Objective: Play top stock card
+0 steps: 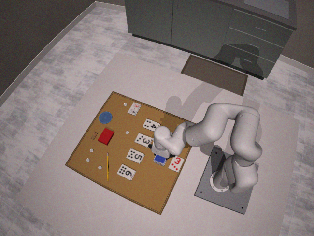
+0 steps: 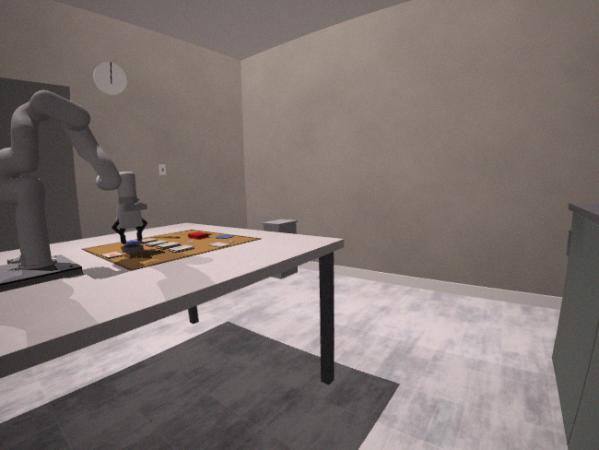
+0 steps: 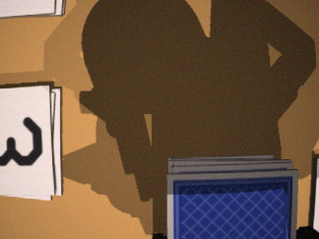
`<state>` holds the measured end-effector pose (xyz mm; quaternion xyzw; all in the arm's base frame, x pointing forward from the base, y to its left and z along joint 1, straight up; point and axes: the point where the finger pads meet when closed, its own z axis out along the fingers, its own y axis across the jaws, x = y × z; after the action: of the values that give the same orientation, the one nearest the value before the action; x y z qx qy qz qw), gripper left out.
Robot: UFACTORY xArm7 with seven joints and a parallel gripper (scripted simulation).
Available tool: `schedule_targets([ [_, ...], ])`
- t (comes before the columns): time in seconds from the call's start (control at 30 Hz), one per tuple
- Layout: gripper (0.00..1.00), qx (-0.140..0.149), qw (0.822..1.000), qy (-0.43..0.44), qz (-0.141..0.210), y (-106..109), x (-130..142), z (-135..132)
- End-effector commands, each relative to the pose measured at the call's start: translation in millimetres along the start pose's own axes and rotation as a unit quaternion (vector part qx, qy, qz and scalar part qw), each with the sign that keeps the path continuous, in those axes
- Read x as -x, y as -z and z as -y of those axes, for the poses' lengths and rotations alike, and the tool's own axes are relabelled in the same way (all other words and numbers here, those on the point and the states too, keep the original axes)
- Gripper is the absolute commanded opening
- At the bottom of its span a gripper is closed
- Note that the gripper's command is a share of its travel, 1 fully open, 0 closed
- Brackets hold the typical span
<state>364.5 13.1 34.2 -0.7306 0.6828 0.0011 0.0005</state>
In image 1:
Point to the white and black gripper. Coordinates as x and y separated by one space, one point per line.
164 153

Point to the red rectangular box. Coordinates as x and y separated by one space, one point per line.
106 136

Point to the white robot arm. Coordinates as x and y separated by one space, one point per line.
240 168

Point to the blue round disc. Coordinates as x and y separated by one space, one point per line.
105 117

